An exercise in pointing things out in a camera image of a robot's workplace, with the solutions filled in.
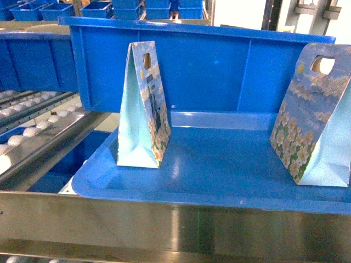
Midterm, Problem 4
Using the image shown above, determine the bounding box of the flower gift bag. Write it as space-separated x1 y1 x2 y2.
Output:
117 41 171 169
269 43 350 187

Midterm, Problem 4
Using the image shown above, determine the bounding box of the white roller conveyor track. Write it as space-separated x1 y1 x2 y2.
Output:
1 91 82 174

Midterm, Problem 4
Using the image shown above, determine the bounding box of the blue plastic tray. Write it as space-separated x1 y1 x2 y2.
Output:
72 112 350 215

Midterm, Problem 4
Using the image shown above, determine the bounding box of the large blue plastic crate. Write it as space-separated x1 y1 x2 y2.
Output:
58 16 336 113

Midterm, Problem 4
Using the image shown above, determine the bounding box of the blue crate on left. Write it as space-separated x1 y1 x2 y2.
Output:
1 32 78 92

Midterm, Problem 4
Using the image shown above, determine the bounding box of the stainless steel front rail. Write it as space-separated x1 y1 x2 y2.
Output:
1 191 350 262

